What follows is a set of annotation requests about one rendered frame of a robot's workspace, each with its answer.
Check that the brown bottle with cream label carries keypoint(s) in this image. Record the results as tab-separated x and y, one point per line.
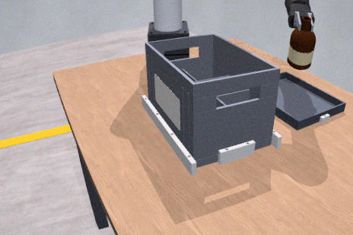
301	47

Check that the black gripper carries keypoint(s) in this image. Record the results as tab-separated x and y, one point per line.
296	9

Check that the dark grey open-top crate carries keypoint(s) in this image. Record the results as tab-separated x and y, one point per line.
181	91

